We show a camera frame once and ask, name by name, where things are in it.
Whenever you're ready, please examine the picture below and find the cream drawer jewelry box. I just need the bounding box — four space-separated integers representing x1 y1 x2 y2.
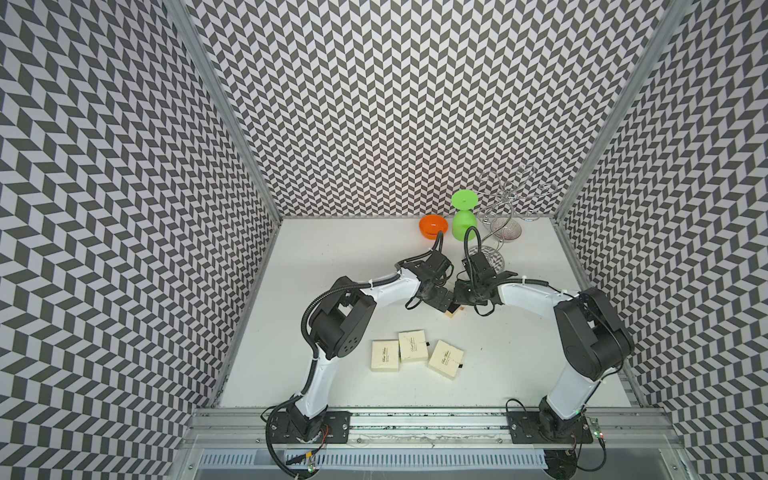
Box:
445 303 464 318

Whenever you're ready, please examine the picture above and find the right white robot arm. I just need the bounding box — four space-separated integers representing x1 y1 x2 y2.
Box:
453 227 634 443

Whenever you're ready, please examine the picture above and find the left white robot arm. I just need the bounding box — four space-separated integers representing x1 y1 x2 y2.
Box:
263 232 453 423

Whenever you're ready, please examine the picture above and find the silver jewelry stand front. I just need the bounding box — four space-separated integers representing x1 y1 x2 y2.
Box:
467 205 522 273

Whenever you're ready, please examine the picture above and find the orange bowl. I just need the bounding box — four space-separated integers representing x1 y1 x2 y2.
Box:
419 214 448 240

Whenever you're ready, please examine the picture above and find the green plastic stand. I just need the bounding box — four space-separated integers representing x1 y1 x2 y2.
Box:
451 189 479 241

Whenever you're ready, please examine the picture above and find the silver wire jewelry tree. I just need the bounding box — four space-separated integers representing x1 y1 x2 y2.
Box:
478 173 552 247

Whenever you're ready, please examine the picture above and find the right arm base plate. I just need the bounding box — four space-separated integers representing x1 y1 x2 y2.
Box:
506 411 595 446

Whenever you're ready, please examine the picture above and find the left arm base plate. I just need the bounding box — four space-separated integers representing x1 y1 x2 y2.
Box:
266 410 351 445

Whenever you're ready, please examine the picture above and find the aluminium mounting rail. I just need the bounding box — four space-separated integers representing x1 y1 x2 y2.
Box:
181 404 683 449

